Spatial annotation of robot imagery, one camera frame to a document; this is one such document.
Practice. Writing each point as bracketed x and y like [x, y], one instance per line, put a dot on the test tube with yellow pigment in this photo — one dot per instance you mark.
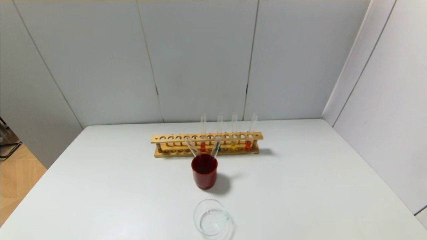
[234, 123]

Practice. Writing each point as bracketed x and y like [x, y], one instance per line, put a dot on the test tube with red pigment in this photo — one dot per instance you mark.
[248, 145]

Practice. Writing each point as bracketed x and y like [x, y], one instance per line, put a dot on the test tube with blue pigment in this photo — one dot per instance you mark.
[219, 123]

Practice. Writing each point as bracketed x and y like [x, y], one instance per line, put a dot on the empty glass test tube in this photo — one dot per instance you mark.
[216, 148]
[192, 146]

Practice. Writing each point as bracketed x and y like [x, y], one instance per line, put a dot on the test tube with orange pigment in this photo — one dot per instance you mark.
[202, 146]

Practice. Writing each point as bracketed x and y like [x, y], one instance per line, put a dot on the wooden test tube rack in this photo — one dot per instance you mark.
[173, 153]

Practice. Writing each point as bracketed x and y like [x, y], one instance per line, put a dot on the dark red plastic cup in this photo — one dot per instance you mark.
[204, 176]

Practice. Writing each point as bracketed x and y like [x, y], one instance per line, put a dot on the clear glass beaker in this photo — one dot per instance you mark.
[211, 218]

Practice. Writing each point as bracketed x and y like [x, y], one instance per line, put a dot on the black metal chair frame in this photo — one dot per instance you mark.
[10, 146]

